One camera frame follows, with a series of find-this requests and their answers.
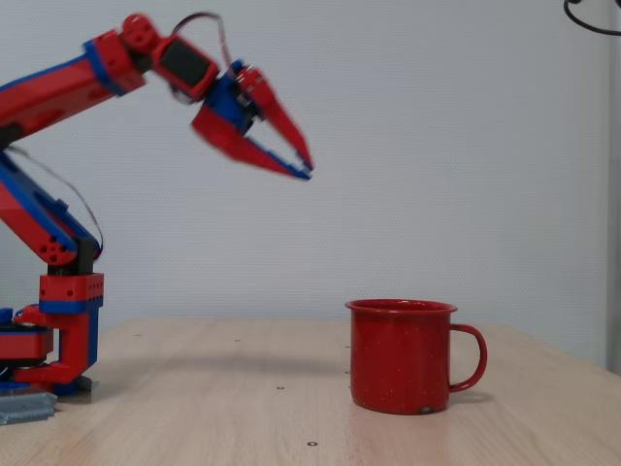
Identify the blue gripper with motor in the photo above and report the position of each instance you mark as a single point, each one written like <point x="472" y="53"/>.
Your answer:
<point x="227" y="108"/>

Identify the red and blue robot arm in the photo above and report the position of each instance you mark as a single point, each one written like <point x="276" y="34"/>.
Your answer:
<point x="48" y="97"/>

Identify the red enamel mug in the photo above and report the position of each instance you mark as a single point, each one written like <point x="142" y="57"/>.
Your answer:
<point x="398" y="354"/>

